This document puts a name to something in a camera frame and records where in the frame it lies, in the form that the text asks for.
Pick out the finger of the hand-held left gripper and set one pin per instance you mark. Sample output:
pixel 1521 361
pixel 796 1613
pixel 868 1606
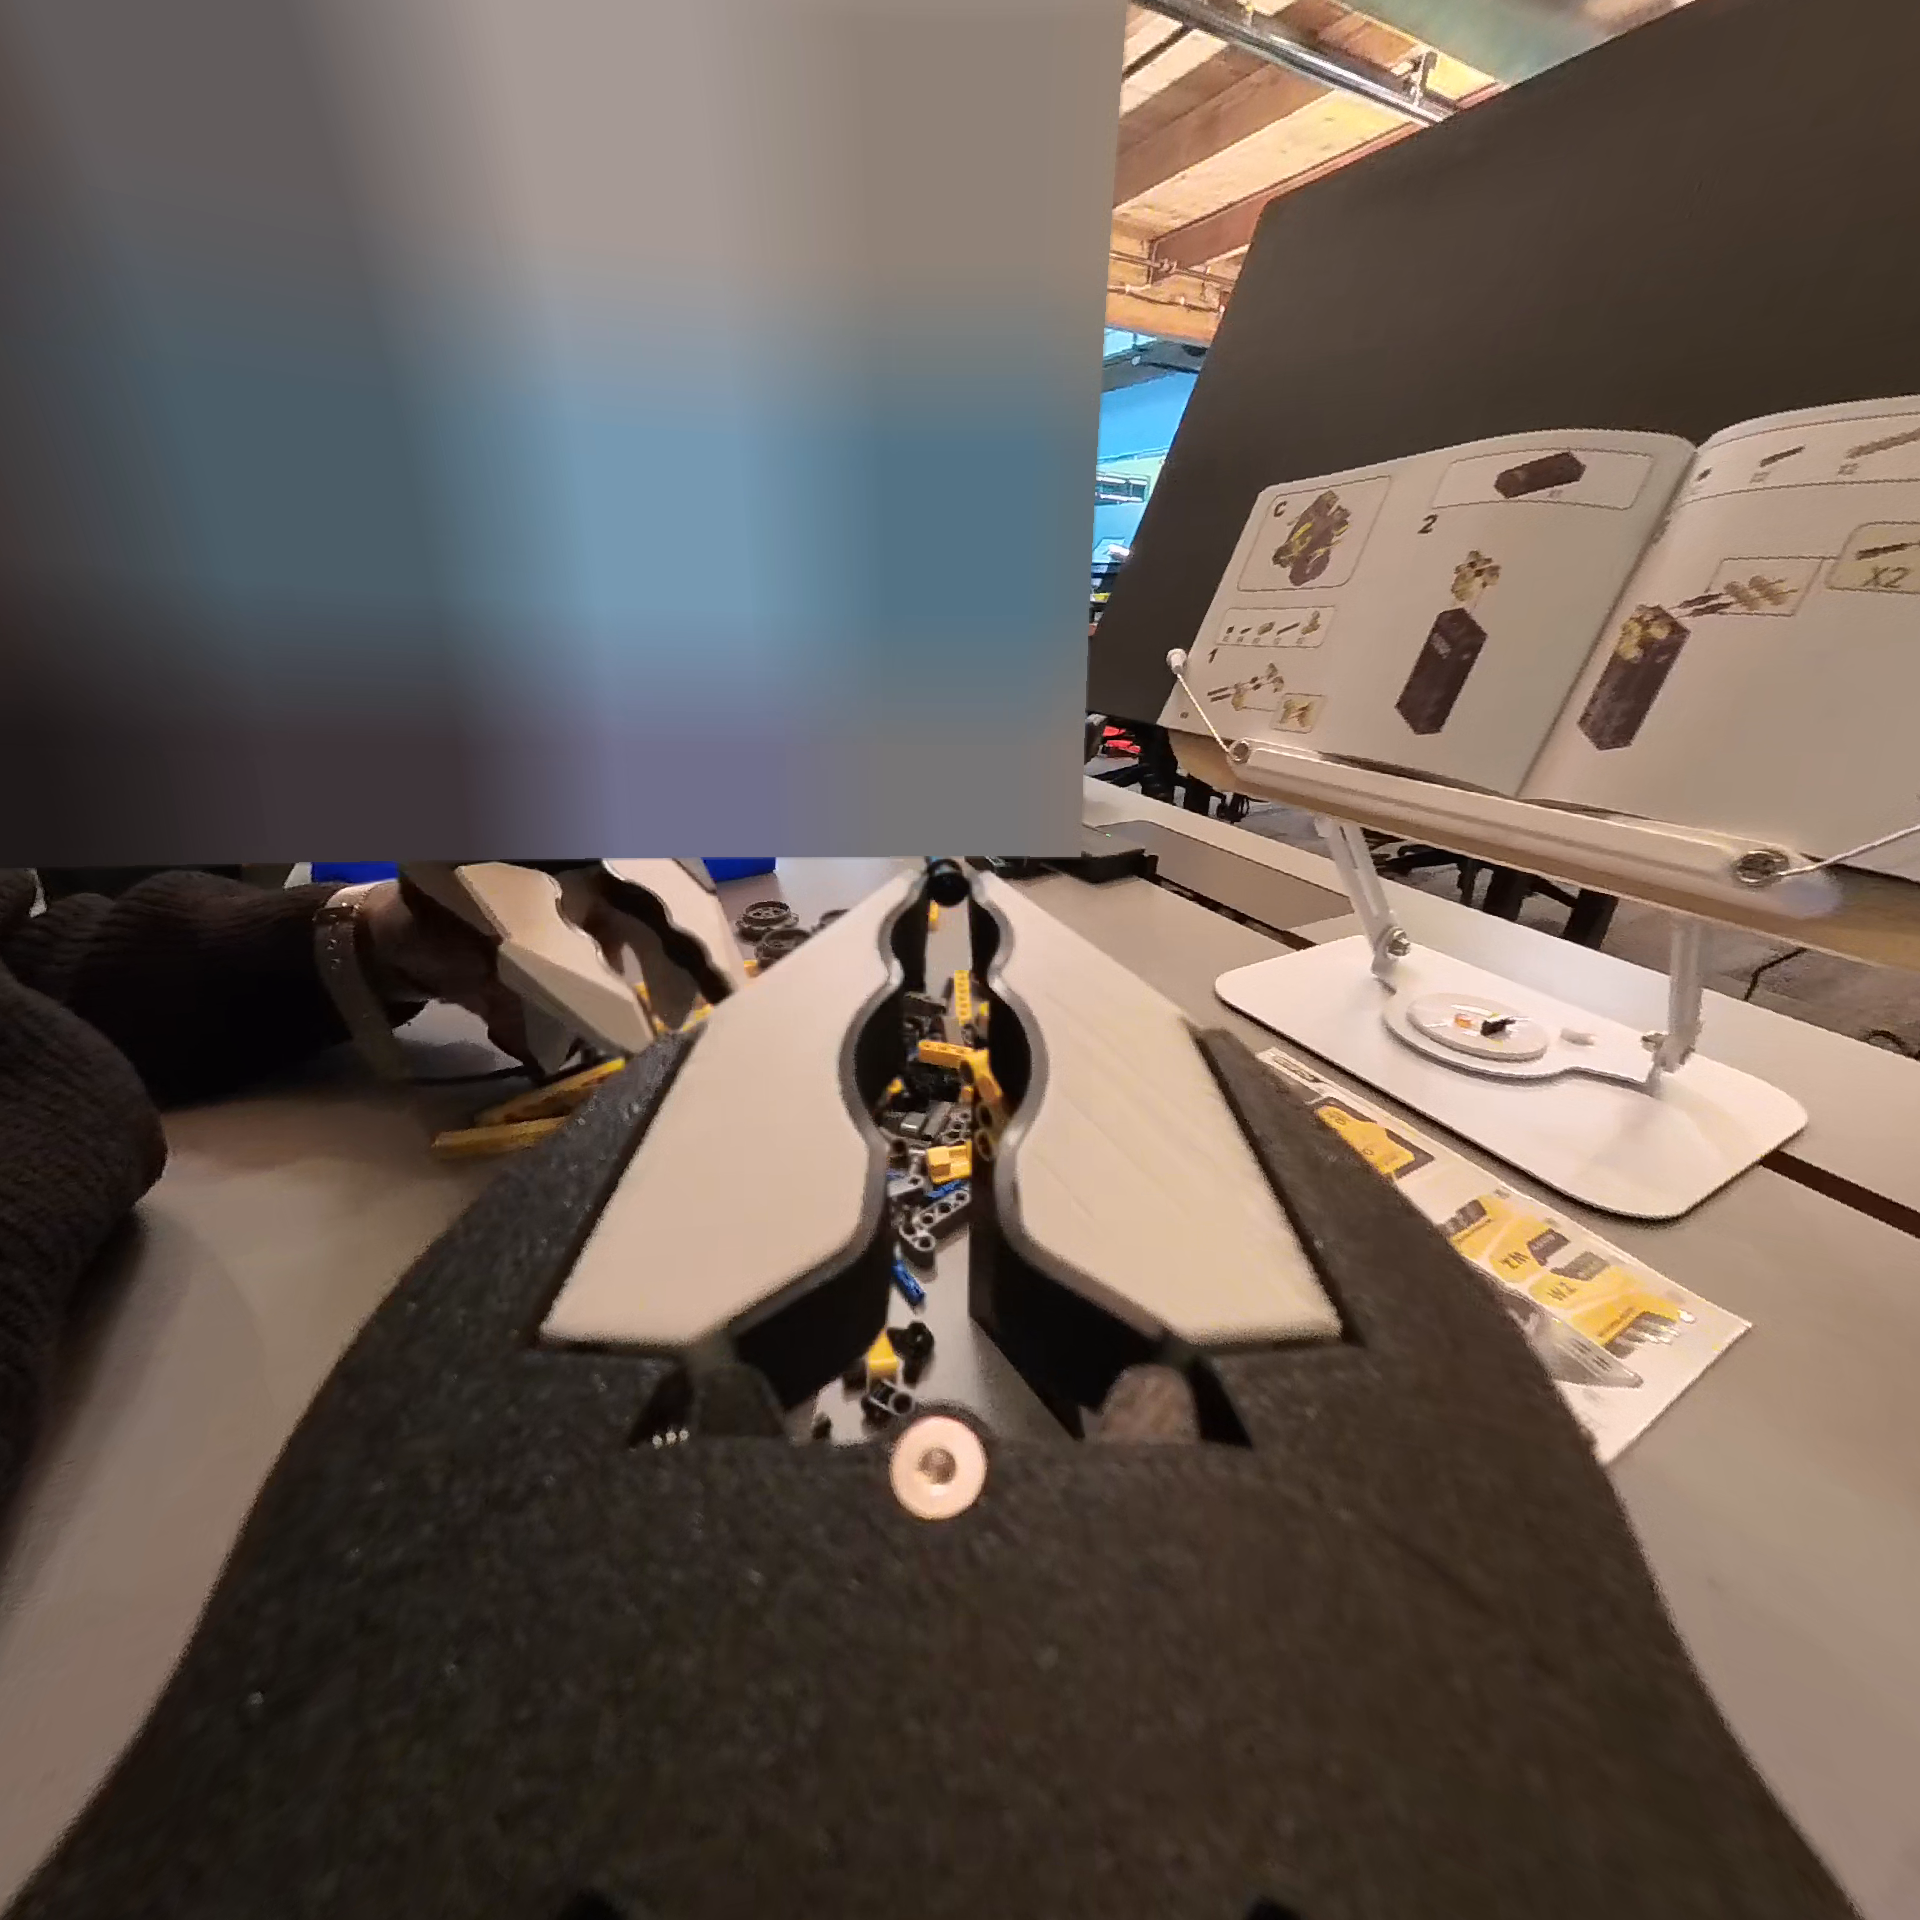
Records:
pixel 676 923
pixel 563 968

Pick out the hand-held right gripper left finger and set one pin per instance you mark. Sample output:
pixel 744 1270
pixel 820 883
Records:
pixel 751 1142

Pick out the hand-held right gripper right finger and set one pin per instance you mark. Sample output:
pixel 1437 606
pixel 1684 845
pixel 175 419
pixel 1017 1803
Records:
pixel 1155 1172

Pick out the pile of yellow black toy bricks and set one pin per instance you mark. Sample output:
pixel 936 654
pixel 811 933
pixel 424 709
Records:
pixel 944 1155

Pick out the small black toy pin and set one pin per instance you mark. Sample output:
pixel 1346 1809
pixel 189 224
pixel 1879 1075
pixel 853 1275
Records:
pixel 946 886

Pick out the person's left forearm black sleeve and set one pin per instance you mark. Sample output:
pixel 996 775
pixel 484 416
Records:
pixel 164 961

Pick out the person's left hand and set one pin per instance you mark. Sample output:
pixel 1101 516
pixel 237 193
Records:
pixel 427 961

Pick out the cluster of black toy wheels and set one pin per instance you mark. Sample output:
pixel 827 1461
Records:
pixel 778 933

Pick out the wrist watch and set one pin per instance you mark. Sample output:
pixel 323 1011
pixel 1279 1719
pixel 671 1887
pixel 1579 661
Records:
pixel 347 968

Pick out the white book stand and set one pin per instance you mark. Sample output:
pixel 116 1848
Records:
pixel 1499 1051

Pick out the yellow printed sticker sheet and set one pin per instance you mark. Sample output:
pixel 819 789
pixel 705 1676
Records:
pixel 1589 1291

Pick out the person's black knit sweater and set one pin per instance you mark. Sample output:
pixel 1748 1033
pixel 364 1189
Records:
pixel 66 1200

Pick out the open instruction booklet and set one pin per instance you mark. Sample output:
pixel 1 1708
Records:
pixel 1499 630

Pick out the large black board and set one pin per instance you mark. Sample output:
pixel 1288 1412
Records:
pixel 1499 241

